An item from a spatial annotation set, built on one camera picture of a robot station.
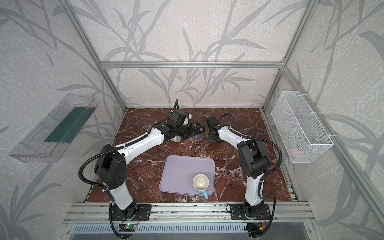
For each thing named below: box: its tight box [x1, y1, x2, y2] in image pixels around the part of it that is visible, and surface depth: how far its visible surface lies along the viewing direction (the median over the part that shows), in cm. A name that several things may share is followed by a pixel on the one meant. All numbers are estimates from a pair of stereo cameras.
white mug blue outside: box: [192, 173, 210, 200], surface depth 77 cm
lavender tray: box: [159, 155, 215, 197], surface depth 90 cm
